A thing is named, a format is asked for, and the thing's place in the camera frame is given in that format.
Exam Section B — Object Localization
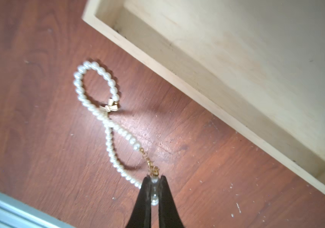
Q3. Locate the white pearl necklace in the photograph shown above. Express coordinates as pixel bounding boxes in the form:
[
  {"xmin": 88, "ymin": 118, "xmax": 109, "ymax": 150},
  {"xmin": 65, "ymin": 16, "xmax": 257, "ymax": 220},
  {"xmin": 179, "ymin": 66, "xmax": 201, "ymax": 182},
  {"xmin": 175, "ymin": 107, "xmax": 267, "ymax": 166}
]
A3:
[{"xmin": 73, "ymin": 61, "xmax": 161, "ymax": 206}]

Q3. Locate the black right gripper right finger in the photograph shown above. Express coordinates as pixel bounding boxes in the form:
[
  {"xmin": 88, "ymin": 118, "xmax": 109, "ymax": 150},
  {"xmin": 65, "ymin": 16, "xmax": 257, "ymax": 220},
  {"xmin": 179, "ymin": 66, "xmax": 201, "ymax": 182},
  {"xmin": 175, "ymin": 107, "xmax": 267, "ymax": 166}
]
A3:
[{"xmin": 158, "ymin": 175, "xmax": 184, "ymax": 228}]

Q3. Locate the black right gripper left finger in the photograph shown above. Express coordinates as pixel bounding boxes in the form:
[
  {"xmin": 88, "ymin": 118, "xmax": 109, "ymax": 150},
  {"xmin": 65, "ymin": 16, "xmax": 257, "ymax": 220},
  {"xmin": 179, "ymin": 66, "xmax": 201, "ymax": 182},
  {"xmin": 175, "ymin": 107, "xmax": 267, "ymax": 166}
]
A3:
[{"xmin": 125, "ymin": 176, "xmax": 152, "ymax": 228}]

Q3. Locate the wooden jewelry display stand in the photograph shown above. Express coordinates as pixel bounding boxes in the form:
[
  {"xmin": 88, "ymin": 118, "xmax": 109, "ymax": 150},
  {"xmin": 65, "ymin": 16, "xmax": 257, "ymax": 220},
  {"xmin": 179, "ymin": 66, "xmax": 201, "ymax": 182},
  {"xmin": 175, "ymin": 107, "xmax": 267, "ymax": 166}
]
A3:
[{"xmin": 83, "ymin": 1, "xmax": 325, "ymax": 194}]

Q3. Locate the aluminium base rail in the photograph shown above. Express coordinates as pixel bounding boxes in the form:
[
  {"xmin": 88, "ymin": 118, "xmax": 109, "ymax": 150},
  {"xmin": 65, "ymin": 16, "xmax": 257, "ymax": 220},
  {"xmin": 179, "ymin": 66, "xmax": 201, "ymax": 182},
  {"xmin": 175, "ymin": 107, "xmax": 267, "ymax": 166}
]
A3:
[{"xmin": 0, "ymin": 192, "xmax": 72, "ymax": 228}]

